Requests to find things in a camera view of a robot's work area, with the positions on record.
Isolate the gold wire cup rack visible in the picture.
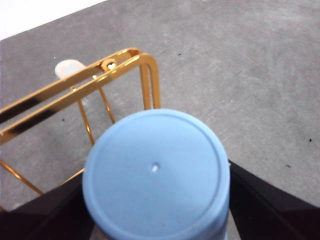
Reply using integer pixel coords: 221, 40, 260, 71
0, 47, 161, 212

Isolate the blue ribbed plastic cup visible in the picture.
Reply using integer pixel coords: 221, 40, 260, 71
81, 108, 231, 240

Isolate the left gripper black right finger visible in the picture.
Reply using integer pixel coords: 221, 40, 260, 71
228, 159, 320, 240

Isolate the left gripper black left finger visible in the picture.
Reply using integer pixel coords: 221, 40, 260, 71
0, 173, 106, 240

